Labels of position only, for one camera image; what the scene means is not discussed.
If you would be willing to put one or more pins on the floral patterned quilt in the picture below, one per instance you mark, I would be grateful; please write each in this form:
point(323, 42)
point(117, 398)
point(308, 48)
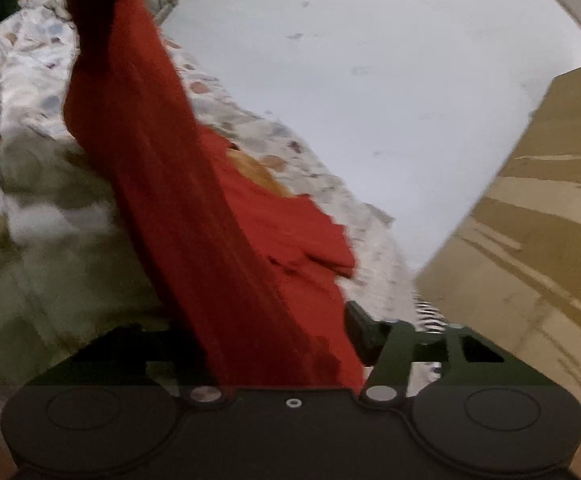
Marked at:
point(30, 170)

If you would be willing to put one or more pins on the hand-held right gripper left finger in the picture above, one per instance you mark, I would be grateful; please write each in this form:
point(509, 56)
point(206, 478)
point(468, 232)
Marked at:
point(120, 352)

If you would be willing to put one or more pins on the red long-sleeved dress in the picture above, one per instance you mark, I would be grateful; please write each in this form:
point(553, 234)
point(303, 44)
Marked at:
point(185, 200)

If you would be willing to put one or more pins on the peeling wooden board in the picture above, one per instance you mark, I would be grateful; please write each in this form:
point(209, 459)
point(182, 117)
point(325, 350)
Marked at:
point(535, 240)

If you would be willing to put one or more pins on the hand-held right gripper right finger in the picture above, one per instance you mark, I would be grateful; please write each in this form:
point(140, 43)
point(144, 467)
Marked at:
point(359, 326)

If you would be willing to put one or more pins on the black and white striped bedsheet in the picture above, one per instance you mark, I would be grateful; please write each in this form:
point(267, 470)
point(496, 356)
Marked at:
point(428, 312)

